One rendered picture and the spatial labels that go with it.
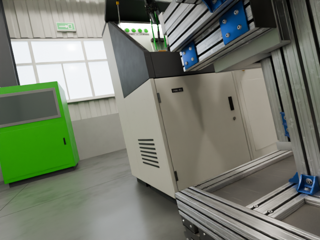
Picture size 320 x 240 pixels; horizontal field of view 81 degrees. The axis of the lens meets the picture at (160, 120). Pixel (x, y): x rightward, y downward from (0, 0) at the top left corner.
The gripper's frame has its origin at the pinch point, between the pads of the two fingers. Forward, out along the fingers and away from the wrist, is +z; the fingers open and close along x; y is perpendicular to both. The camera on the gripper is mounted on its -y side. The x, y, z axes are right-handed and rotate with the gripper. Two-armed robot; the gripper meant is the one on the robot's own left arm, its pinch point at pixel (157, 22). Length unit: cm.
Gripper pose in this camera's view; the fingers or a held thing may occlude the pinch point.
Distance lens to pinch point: 146.8
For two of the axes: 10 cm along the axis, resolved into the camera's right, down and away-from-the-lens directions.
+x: 8.9, -4.2, -1.6
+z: 4.2, 6.3, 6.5
